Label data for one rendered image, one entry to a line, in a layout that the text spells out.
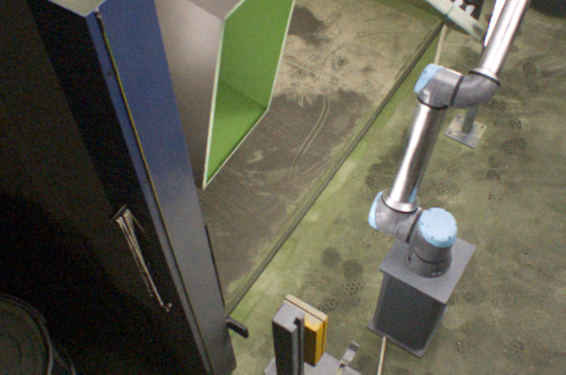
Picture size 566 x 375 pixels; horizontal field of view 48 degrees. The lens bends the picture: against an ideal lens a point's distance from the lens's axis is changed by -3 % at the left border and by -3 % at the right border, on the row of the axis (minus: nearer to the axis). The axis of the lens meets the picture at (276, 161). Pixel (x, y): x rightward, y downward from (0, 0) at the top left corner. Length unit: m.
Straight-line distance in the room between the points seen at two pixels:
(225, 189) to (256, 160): 0.26
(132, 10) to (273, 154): 2.54
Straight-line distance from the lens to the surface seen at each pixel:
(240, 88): 3.50
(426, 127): 2.38
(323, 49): 4.38
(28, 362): 2.53
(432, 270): 2.73
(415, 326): 3.07
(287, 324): 1.55
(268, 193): 3.66
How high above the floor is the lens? 3.07
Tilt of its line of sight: 53 degrees down
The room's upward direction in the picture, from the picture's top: 3 degrees counter-clockwise
